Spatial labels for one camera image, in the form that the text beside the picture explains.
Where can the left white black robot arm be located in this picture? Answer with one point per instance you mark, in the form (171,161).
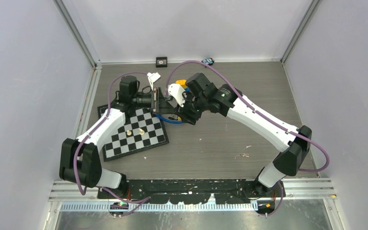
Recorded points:
(80,161)

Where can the blue yellow toy car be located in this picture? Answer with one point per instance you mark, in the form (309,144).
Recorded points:
(183,84)

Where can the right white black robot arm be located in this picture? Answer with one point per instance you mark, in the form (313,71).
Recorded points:
(291,141)

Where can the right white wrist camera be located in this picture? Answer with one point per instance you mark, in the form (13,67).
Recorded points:
(176,91)

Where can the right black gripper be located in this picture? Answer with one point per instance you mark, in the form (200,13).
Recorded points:
(187,116)

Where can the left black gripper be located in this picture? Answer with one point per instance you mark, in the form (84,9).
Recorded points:
(161,106)

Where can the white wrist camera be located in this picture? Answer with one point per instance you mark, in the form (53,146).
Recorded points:
(153,78)
(176,91)

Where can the small black square box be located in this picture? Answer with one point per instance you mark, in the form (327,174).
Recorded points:
(161,62)

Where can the blue ring hoop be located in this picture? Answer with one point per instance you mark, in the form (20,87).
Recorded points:
(168,120)

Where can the black blue owl toy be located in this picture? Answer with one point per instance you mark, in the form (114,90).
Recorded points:
(208,61)

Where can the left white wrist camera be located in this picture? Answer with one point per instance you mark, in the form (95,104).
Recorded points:
(153,78)

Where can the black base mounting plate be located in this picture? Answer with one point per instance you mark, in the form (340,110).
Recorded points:
(192,191)

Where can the perforated metal rail strip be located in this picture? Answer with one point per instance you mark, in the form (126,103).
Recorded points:
(110,206)

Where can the black white chessboard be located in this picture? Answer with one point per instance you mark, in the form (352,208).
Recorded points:
(119,144)

